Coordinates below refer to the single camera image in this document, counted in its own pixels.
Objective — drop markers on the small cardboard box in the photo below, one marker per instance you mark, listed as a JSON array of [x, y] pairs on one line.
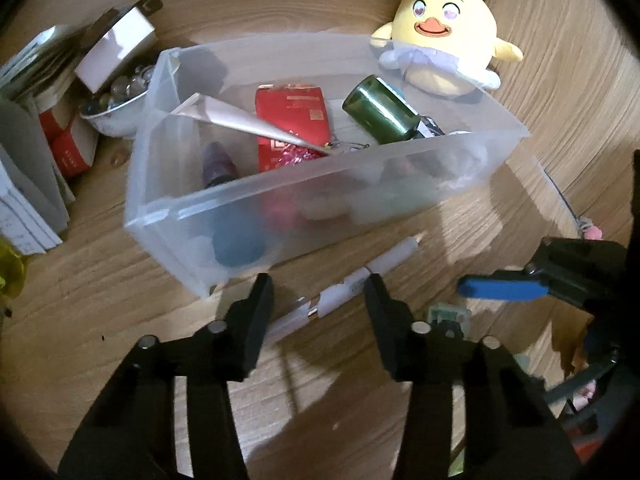
[[115, 45]]

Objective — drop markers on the red and white box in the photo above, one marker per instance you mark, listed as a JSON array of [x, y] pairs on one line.
[[72, 147]]

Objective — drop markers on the metal keyring charm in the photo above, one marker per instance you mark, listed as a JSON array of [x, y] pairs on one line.
[[345, 146]]

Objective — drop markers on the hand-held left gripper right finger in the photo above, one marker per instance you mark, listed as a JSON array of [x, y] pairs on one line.
[[387, 320]]

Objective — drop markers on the clear plastic storage box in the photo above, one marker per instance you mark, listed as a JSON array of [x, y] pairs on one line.
[[310, 195]]

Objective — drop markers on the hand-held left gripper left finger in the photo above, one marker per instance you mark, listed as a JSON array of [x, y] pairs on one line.
[[252, 320]]

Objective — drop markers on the yellow plastic item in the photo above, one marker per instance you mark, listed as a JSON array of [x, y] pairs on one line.
[[10, 270]]

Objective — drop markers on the small purple bottle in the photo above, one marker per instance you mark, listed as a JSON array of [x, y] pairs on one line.
[[217, 162]]

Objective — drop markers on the stack of books and papers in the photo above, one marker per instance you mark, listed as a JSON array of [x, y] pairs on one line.
[[25, 185]]

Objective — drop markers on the blue tape roll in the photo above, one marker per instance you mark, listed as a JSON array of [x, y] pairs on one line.
[[235, 250]]

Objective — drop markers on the white gold-banded pen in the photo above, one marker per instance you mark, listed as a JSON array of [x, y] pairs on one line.
[[340, 295]]

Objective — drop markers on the folded paper cone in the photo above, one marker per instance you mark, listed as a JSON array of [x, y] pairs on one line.
[[225, 115]]

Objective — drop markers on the yellow chick plush toy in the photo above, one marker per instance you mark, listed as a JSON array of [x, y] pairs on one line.
[[450, 25]]

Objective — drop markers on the small green packet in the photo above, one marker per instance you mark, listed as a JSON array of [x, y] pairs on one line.
[[450, 317]]

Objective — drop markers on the green glass bottle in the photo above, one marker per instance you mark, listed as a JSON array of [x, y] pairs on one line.
[[375, 105]]

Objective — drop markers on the bowl of glass marbles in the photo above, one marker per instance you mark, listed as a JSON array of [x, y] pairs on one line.
[[120, 115]]

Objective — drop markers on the red foil packet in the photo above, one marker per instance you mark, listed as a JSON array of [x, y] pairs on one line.
[[290, 110]]

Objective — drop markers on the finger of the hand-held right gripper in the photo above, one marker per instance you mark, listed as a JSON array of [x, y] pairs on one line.
[[500, 287]]

